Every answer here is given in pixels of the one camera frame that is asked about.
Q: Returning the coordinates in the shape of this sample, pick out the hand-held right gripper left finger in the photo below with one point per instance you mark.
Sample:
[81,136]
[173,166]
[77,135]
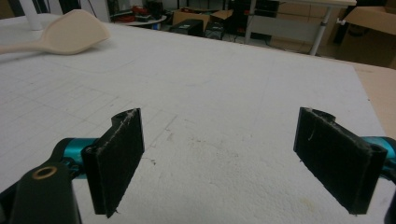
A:
[113,161]

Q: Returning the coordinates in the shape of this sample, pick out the large open cardboard box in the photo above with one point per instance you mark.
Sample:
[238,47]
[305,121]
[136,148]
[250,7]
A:
[370,29]

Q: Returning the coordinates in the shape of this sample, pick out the red tool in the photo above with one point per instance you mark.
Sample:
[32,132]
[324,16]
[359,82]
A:
[140,11]

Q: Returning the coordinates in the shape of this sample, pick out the small open cardboard box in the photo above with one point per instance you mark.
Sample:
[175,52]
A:
[199,16]

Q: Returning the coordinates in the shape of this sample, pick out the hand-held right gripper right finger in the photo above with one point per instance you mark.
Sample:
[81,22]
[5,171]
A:
[339,158]

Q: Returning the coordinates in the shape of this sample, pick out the beige wooden spatula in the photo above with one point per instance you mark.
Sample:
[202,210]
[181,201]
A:
[70,35]

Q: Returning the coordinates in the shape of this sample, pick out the white desk with metal legs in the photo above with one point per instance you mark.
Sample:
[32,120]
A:
[299,21]

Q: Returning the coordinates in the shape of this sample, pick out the black equipment case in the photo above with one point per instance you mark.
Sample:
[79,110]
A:
[188,27]

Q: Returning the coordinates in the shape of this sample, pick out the white cylindrical post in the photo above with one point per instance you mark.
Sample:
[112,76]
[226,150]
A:
[31,15]

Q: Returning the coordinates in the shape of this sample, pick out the round white side table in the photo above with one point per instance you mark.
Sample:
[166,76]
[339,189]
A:
[144,21]

